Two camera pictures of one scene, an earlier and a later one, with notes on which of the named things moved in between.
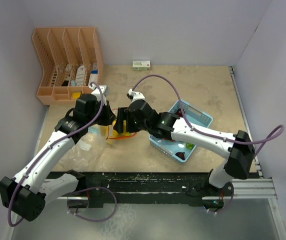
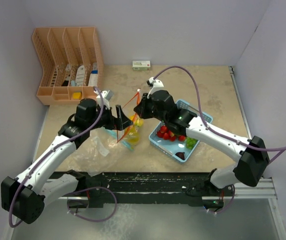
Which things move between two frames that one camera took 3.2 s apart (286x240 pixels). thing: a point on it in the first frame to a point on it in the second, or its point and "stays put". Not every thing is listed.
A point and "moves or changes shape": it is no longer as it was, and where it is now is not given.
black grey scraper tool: (68, 70) stays put
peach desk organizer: (71, 61) stays put
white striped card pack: (80, 76) stays put
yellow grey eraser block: (76, 94) stays put
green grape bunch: (189, 145) stays put
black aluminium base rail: (141, 189) stays put
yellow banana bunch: (112, 140) moves or changes shape
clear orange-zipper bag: (86, 152) moves or changes shape
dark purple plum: (181, 155) stays put
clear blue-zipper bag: (94, 132) to (118, 139)
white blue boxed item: (94, 76) stays put
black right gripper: (119, 125) to (141, 109)
